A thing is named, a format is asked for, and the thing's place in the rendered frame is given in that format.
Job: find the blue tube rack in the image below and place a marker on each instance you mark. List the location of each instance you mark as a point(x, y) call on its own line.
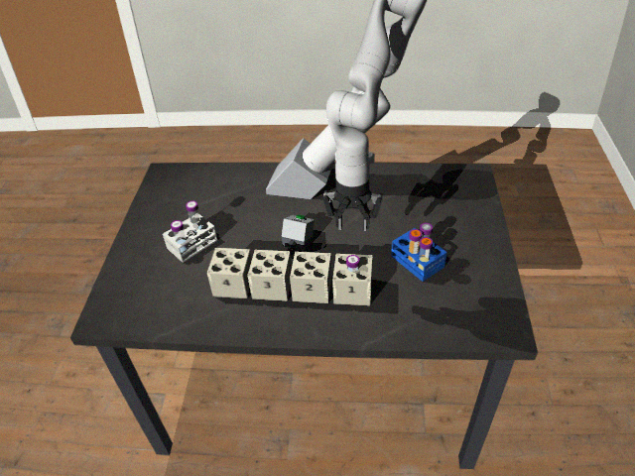
point(435, 264)

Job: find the beige block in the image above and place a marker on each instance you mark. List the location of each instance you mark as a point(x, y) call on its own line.
point(229, 280)
point(311, 277)
point(352, 287)
point(274, 282)

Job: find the purple-capped test tube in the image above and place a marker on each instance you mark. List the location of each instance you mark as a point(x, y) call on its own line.
point(426, 229)

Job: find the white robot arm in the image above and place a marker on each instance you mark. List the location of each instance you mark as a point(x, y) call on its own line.
point(367, 104)

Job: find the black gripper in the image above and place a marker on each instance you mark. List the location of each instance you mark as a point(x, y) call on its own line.
point(352, 197)

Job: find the white tube rack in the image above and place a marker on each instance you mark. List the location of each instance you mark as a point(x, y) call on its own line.
point(194, 239)

